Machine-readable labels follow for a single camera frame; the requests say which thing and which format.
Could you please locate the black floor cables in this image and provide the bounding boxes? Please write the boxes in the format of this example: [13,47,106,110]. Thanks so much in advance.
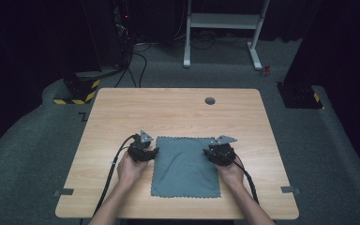
[113,29,219,89]

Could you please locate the person's left hand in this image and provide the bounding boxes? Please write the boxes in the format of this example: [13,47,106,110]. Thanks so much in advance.
[116,152,150,189]

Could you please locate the white metal stand frame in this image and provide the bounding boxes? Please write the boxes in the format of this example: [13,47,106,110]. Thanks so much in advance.
[183,0,270,71]

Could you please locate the left hand-held gripper black cable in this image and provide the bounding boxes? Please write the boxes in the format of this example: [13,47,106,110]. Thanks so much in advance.
[93,133,138,218]

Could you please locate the black yellow striped stand base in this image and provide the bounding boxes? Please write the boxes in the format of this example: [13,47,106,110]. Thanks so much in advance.
[52,70,102,106]

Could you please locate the grey cloth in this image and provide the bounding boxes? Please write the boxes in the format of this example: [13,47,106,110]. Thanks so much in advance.
[150,135,222,200]

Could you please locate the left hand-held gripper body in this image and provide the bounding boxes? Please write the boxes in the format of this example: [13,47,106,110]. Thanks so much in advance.
[127,128,155,163]

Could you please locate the dark equipment rack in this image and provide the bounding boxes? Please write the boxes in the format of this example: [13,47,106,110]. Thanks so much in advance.
[111,0,136,68]

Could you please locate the right hand-held gripper black cable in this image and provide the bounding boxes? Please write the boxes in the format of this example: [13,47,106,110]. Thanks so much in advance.
[232,153,261,206]

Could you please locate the grey tape strip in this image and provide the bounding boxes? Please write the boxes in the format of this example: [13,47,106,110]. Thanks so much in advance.
[280,186,302,195]
[53,187,75,197]

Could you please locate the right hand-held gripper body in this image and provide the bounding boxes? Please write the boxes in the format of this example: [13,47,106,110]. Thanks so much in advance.
[208,134,238,167]

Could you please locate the hand-held gripper black cable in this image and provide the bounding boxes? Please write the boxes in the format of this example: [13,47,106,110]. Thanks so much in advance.
[93,133,138,218]
[232,153,261,206]

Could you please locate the person's right hand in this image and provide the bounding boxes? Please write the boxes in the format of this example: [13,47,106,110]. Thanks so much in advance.
[215,155,246,189]

